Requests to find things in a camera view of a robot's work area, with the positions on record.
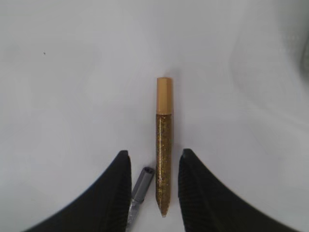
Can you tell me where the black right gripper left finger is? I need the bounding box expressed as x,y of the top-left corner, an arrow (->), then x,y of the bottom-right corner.
28,150 -> 132,232

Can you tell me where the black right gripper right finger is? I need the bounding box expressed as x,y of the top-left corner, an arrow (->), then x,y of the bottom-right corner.
178,148 -> 294,232

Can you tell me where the silver glitter pen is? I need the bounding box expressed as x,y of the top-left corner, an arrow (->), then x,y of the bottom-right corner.
126,166 -> 155,232

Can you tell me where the gold glitter pen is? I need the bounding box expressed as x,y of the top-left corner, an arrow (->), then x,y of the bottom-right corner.
155,77 -> 173,218

